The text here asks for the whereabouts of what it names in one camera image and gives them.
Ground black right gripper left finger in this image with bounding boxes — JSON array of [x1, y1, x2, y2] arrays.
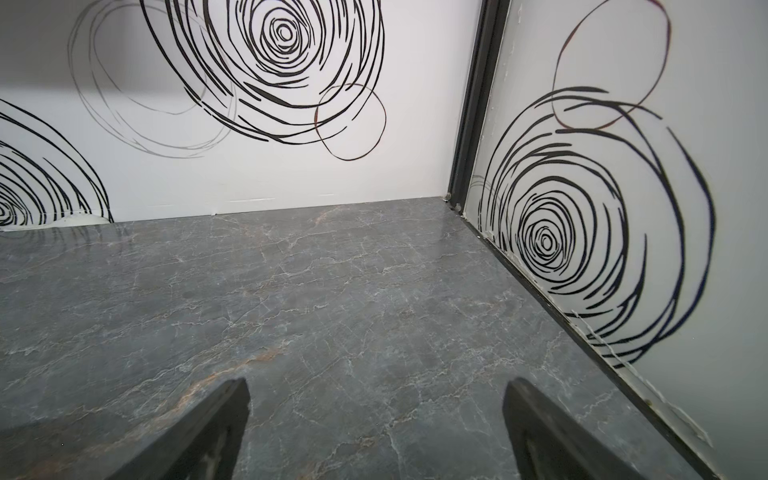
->
[[110, 378, 250, 479]]

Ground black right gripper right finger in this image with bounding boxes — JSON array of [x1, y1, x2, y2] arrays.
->
[[502, 377, 643, 480]]

